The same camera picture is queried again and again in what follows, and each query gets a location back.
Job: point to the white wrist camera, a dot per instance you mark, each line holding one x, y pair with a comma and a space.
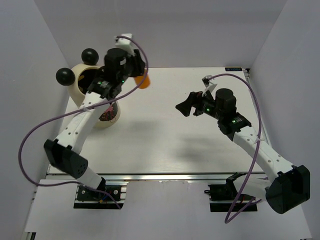
209, 83
124, 43

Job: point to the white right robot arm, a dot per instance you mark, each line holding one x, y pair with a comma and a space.
286, 186

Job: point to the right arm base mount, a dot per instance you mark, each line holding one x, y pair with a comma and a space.
221, 196

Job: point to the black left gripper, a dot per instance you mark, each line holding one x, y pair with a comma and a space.
139, 64

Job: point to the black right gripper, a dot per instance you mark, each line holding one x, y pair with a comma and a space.
185, 107

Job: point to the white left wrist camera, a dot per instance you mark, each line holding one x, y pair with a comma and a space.
124, 43

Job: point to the orange juice bottle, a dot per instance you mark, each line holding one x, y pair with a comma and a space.
143, 81

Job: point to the cream mouse-eared bin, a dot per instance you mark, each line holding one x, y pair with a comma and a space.
78, 79

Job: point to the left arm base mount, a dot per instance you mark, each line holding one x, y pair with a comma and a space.
91, 200

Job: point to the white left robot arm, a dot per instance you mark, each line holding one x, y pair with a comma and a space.
64, 152

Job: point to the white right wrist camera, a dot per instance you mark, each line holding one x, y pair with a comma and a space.
209, 83

